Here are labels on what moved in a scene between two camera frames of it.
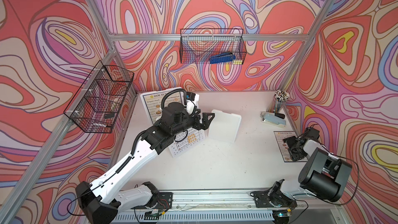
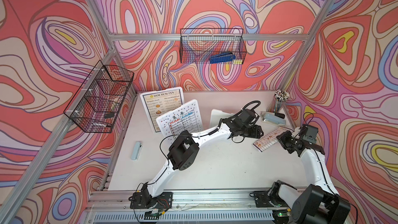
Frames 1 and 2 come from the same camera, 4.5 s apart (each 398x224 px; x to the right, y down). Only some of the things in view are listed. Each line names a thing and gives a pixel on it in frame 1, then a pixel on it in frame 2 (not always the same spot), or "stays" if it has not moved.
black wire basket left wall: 96,105 stays
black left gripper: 204,125 to 256,131
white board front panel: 154,100 stays
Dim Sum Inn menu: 155,102 stays
